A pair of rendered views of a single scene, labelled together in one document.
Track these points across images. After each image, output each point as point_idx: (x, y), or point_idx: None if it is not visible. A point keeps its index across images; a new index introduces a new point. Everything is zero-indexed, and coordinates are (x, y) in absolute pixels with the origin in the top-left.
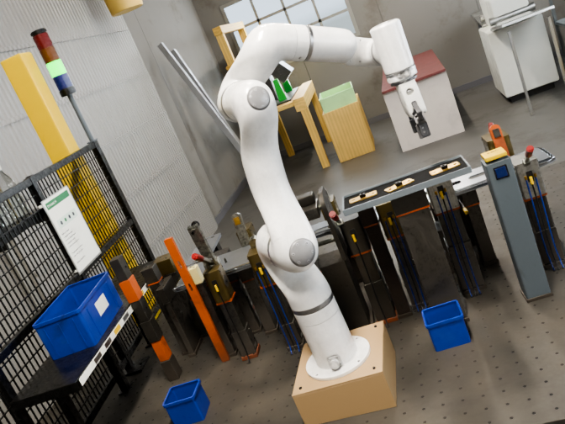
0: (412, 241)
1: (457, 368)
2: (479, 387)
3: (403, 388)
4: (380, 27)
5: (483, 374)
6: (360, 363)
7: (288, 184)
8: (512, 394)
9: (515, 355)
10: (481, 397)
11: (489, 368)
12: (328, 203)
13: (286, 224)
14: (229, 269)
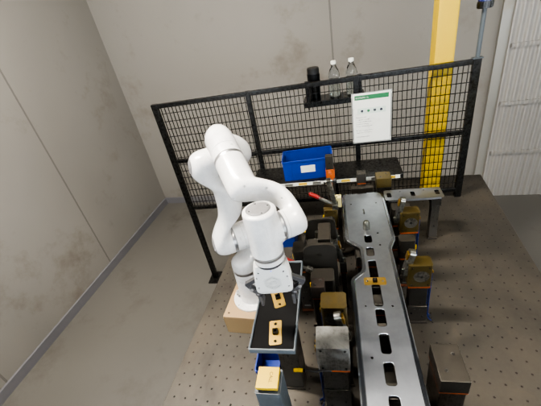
0: None
1: (237, 368)
2: (212, 375)
3: (241, 336)
4: (244, 208)
5: (221, 381)
6: (237, 306)
7: (225, 217)
8: (195, 391)
9: (225, 405)
10: (204, 374)
11: (225, 386)
12: (323, 254)
13: (215, 228)
14: (344, 217)
